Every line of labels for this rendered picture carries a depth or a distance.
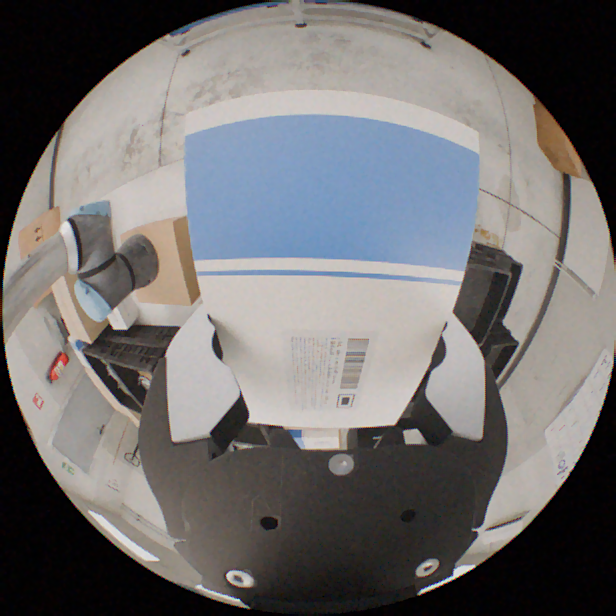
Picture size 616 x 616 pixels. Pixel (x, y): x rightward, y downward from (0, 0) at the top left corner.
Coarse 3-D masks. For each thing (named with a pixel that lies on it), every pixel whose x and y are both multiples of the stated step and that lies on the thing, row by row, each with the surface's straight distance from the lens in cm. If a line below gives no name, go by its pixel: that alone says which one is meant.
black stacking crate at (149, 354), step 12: (120, 348) 92; (132, 348) 86; (144, 348) 81; (156, 348) 77; (132, 360) 80; (144, 360) 76; (156, 360) 72; (120, 372) 95; (132, 372) 100; (132, 384) 100; (144, 396) 106
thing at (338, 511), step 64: (256, 448) 6; (384, 448) 6; (192, 512) 6; (256, 512) 5; (320, 512) 5; (384, 512) 5; (448, 512) 6; (256, 576) 6; (320, 576) 6; (384, 576) 6; (448, 576) 7
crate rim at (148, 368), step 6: (108, 360) 89; (114, 360) 85; (120, 360) 82; (126, 360) 80; (126, 366) 79; (132, 366) 75; (138, 366) 73; (144, 366) 71; (150, 366) 70; (114, 372) 94; (150, 372) 69; (120, 378) 95; (138, 402) 104
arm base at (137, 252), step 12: (132, 240) 61; (144, 240) 60; (120, 252) 59; (132, 252) 58; (144, 252) 59; (156, 252) 60; (132, 264) 57; (144, 264) 58; (156, 264) 60; (132, 276) 56; (144, 276) 59; (156, 276) 63; (132, 288) 58
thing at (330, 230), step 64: (192, 128) 10; (256, 128) 8; (320, 128) 8; (384, 128) 9; (448, 128) 10; (192, 192) 9; (256, 192) 8; (320, 192) 8; (384, 192) 8; (448, 192) 9; (256, 256) 9; (320, 256) 8; (384, 256) 9; (448, 256) 10; (256, 320) 10; (320, 320) 10; (384, 320) 10; (448, 320) 12; (256, 384) 14; (320, 384) 13; (384, 384) 14
